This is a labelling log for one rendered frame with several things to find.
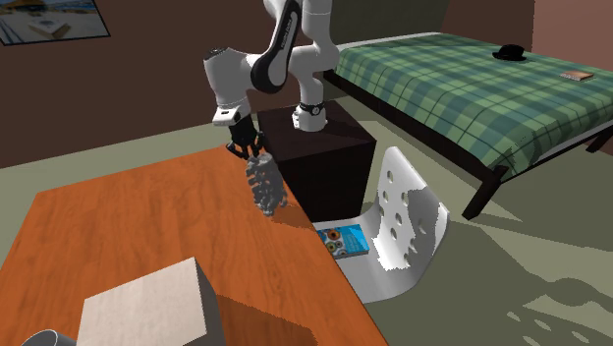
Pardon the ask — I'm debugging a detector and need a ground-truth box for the grey round object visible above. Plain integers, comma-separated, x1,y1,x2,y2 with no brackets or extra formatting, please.
20,329,78,346

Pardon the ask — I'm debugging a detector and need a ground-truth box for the brown book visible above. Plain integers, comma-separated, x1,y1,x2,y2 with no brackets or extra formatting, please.
560,70,595,83

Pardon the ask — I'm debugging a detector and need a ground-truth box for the beige box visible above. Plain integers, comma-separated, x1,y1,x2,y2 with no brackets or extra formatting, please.
76,257,226,346

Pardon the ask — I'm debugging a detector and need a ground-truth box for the black hat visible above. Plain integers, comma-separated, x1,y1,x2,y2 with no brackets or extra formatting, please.
491,43,528,63

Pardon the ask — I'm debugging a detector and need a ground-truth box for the bed with green plaid cover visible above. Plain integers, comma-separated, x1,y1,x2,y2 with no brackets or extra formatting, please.
322,31,613,221

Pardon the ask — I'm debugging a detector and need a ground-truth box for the white perforated chair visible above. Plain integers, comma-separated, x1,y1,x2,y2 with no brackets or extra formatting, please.
311,145,450,305

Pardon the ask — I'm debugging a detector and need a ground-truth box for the grey perforated sculpture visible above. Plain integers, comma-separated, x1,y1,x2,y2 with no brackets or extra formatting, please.
245,152,289,217

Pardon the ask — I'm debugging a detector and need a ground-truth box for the blue book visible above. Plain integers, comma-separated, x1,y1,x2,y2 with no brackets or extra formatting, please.
316,223,371,260

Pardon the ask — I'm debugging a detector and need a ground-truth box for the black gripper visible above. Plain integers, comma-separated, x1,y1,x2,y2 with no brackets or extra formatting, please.
225,113,266,160

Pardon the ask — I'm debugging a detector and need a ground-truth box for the framed wall picture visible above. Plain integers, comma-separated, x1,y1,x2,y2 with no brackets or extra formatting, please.
0,0,111,47

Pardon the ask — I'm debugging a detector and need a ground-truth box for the dark robot stand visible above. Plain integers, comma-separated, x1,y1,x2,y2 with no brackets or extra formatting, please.
256,100,378,224

